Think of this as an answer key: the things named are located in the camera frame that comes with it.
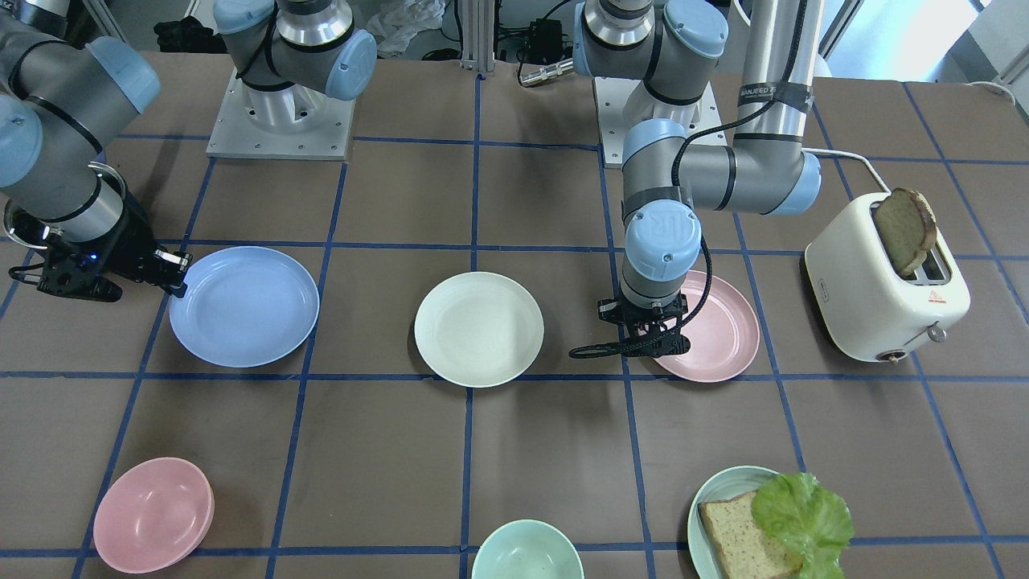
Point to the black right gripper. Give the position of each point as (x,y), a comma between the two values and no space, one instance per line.
(131,241)

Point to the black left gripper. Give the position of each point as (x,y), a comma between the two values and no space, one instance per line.
(612,310)

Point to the pink plate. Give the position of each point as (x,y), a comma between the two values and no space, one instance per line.
(724,338)

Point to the blue plate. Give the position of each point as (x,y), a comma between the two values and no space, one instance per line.
(245,307)

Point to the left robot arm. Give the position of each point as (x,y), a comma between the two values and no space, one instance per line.
(670,170)

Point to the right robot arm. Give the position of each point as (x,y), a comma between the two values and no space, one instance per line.
(62,105)

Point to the light green plate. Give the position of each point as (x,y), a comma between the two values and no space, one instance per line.
(726,484)

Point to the cream white plate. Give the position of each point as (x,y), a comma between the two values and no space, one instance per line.
(479,329)

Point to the white toaster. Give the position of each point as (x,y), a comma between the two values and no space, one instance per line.
(870,312)

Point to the brown bread slice on plate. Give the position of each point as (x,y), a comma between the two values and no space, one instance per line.
(742,548)

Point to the pink bowl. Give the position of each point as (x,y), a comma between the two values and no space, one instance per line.
(153,516)

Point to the green lettuce leaf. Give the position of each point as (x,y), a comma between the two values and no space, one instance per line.
(802,515)

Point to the mint green bowl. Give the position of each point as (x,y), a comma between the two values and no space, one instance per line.
(527,548)

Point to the toast slice in toaster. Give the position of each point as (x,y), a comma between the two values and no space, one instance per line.
(907,228)

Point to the black power adapter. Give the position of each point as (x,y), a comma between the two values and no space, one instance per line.
(545,41)

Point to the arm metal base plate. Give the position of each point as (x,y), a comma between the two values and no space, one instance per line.
(293,124)
(622,103)

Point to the aluminium frame post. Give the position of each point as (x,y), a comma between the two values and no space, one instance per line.
(478,35)

